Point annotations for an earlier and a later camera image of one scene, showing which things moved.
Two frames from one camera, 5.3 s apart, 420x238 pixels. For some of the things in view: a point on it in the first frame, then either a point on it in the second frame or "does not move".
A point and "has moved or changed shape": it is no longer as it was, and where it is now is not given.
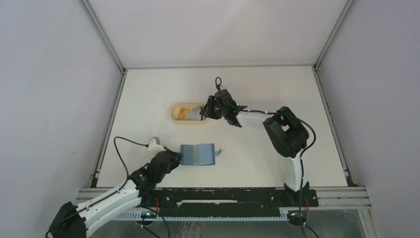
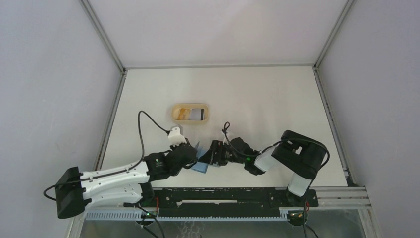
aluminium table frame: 352,197 does not move
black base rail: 230,201 does not move
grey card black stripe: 195,115 does not move
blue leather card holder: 198,154 has moved or changed shape
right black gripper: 208,109 → 210,157
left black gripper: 176,157 → 173,148
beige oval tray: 176,111 does not move
